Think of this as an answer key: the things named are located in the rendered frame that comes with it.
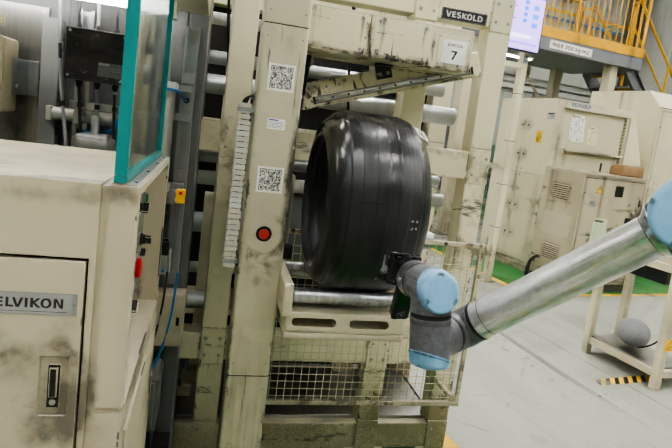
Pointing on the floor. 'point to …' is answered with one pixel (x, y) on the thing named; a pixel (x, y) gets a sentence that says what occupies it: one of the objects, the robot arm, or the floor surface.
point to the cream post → (249, 290)
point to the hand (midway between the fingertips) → (386, 272)
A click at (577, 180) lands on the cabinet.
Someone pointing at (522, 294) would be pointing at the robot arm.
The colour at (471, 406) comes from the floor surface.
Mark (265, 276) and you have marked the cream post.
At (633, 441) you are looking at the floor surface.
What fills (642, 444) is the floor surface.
